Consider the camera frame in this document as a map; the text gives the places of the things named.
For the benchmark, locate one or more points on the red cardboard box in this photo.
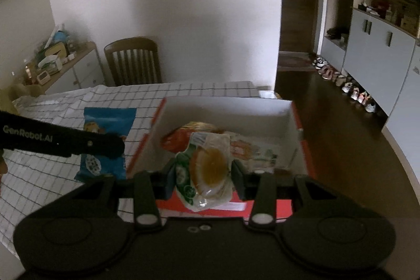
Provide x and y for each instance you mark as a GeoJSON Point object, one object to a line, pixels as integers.
{"type": "Point", "coordinates": [229, 112]}

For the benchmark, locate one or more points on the yellow box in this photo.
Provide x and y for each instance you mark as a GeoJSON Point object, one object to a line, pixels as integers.
{"type": "Point", "coordinates": [54, 50]}

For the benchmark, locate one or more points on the white sideboard wooden top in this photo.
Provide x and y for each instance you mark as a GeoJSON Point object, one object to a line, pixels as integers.
{"type": "Point", "coordinates": [82, 70]}

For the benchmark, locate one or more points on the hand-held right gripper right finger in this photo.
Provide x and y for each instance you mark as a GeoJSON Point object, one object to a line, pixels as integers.
{"type": "Point", "coordinates": [238, 179]}

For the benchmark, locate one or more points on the brown wooden chair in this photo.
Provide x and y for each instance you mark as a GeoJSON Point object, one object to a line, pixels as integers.
{"type": "Point", "coordinates": [134, 60]}

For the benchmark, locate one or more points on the blue snack packet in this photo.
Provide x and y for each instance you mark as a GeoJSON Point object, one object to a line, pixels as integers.
{"type": "Point", "coordinates": [111, 122]}

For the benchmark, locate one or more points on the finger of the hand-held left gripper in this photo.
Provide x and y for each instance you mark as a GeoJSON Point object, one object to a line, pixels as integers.
{"type": "Point", "coordinates": [105, 145]}

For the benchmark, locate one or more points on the small white clock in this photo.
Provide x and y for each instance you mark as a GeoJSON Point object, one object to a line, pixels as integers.
{"type": "Point", "coordinates": [43, 78]}

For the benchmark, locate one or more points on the dark slippers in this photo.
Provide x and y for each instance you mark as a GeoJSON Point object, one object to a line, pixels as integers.
{"type": "Point", "coordinates": [336, 34]}

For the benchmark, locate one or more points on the white red green packet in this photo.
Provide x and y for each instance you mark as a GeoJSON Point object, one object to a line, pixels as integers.
{"type": "Point", "coordinates": [259, 152]}

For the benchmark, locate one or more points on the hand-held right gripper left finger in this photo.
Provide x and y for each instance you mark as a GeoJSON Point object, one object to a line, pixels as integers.
{"type": "Point", "coordinates": [170, 175]}

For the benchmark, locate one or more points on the patterned doormat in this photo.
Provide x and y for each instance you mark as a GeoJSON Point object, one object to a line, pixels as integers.
{"type": "Point", "coordinates": [295, 61]}

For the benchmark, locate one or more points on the checked white tablecloth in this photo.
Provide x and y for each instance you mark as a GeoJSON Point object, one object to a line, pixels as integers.
{"type": "Point", "coordinates": [49, 188]}

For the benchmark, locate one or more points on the clear pastry packet green print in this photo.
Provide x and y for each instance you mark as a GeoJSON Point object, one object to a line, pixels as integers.
{"type": "Point", "coordinates": [206, 168]}

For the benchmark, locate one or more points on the blue toy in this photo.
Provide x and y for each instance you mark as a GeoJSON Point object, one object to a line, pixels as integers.
{"type": "Point", "coordinates": [60, 37]}

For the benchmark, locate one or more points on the white shoe bench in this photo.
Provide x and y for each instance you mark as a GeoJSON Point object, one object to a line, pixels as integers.
{"type": "Point", "coordinates": [333, 52]}

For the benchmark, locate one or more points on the white lower cabinet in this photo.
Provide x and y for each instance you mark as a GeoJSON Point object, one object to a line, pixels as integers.
{"type": "Point", "coordinates": [377, 63]}

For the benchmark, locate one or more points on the row of shoes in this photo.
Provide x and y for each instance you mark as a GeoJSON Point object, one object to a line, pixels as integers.
{"type": "Point", "coordinates": [347, 86]}

